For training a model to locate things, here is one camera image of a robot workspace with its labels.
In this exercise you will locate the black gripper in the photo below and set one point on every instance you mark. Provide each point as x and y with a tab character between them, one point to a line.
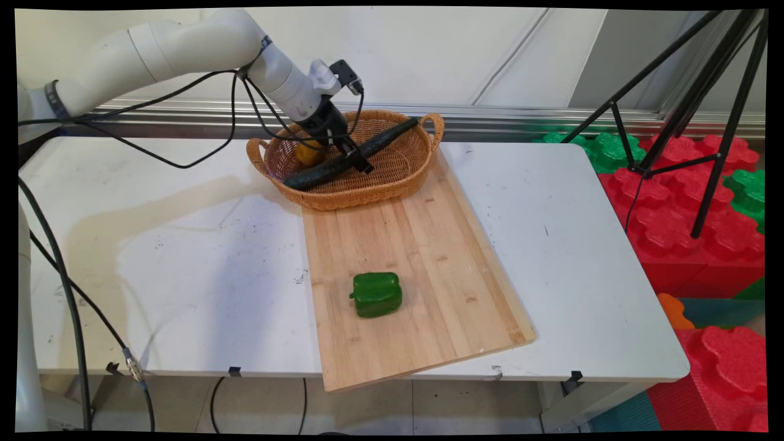
324	125

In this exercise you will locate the dark green cucumber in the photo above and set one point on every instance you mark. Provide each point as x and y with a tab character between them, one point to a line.
318	174

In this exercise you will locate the green bell pepper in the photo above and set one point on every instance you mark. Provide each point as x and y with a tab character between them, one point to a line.
376	294

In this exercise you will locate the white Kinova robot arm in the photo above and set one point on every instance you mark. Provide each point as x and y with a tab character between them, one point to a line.
184	46

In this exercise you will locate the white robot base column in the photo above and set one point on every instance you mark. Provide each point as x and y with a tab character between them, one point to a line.
27	343

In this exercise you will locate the yellow orange fruit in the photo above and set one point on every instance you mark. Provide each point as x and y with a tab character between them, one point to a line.
308	153

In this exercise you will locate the woven wicker basket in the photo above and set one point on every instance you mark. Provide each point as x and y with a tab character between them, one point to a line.
392	177

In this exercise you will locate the wooden cutting board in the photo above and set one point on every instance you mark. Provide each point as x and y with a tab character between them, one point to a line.
429	269

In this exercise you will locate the green foam block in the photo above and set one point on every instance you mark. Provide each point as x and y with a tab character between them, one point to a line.
603	150
748	193

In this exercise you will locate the black table edge clip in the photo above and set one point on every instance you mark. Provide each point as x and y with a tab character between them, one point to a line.
576	375

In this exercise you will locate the black tripod stand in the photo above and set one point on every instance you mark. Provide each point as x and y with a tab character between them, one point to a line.
704	104

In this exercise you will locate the orange foam block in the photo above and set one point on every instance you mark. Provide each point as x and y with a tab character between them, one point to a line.
672	311

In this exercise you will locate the teal foam mat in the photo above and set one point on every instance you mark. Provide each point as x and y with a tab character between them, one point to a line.
723	311

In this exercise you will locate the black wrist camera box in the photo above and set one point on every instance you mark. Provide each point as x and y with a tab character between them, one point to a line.
346	75

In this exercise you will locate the aluminium wall rail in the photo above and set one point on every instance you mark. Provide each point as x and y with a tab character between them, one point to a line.
551	119

